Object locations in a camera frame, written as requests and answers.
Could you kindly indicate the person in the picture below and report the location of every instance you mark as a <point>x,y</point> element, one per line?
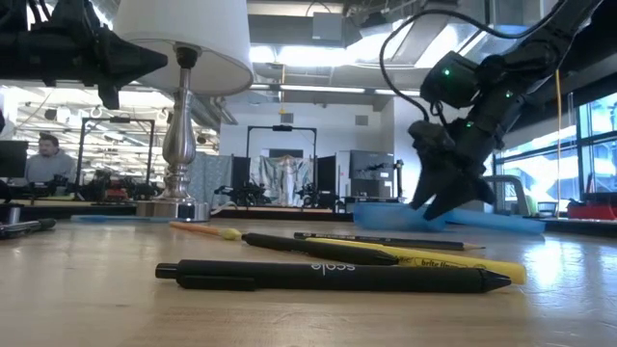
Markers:
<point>48,168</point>

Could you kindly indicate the orange pencil yellow tip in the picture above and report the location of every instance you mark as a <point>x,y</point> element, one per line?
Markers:
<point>202,228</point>

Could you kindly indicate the grey office chair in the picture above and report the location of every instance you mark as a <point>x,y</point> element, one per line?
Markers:
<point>506,178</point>

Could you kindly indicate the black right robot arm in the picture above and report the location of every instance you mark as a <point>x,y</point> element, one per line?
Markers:
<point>544,43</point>

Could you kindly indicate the black marker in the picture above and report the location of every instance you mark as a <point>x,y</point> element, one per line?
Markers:
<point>313,248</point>

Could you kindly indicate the yellow highlighter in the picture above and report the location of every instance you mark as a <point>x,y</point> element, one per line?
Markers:
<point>482,270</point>

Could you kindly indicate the black pen white print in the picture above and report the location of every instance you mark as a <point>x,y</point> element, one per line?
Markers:
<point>337,279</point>

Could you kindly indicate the red bin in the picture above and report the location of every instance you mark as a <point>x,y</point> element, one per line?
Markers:
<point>593,212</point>

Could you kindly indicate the dark grey pencil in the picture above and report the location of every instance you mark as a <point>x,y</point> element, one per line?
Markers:
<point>410,241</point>

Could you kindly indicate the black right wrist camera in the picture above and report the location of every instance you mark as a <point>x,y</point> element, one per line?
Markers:
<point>448,84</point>

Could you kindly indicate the blue grey curtain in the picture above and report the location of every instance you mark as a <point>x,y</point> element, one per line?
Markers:
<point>207,178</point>

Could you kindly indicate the blue plastic supply box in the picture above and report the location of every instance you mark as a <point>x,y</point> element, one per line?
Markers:
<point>385,217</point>

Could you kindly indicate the grey draped cloth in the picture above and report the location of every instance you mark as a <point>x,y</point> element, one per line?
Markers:
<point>284,178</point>

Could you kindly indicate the table lamp white shade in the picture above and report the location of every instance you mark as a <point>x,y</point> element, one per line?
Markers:
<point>179,144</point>

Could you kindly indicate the black aluminium frame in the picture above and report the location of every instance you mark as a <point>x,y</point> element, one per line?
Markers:
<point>72,212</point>

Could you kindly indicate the black monitor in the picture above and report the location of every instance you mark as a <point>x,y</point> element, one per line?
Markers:
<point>12,159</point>

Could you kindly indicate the black background robot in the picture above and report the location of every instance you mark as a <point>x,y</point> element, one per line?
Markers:
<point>246,195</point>
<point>315,197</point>

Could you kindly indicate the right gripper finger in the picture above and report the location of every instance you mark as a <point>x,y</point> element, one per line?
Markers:
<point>450,197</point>
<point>420,188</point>

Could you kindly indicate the ceiling light strip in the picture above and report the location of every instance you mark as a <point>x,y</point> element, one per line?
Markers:
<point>323,89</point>
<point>395,92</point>

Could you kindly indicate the black cabinet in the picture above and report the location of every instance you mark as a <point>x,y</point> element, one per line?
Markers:
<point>371,166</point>

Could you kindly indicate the black panel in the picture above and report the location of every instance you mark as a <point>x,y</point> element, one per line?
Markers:
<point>327,173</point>
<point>241,173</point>

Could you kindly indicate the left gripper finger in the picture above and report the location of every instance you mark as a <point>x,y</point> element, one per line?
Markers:
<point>130,58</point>

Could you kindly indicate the grey ceiling box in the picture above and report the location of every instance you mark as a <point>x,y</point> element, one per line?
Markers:
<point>328,26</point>

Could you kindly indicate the black pen silver barrel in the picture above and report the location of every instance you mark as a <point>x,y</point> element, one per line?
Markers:
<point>29,226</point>

